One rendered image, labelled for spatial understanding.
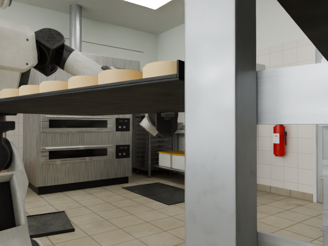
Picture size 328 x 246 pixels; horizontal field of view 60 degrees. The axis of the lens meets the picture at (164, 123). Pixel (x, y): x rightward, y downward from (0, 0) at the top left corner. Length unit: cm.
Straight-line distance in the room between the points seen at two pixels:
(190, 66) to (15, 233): 85
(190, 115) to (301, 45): 411
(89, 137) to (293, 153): 292
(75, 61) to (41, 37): 14
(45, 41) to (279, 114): 102
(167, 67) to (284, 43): 416
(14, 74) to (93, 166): 363
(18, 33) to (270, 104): 93
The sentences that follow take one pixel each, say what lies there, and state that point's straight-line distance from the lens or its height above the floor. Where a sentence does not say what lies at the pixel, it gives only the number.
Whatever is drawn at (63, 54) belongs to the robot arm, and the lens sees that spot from 114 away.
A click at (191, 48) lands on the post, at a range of 16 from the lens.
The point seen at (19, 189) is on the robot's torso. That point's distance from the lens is 98.
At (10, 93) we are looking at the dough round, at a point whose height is 99.
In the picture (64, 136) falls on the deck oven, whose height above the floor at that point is 80.
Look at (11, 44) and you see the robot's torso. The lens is 101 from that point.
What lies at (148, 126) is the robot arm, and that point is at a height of 95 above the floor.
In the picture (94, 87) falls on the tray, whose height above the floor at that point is 98.
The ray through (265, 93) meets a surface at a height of 96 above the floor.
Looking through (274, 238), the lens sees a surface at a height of 88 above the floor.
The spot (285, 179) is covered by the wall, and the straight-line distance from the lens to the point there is 429.
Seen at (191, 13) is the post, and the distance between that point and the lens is 16.
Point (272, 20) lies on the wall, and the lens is 459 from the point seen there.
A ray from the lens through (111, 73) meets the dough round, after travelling 28.
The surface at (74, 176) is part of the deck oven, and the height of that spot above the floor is 21.
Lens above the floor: 94
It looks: 1 degrees up
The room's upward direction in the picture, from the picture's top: straight up
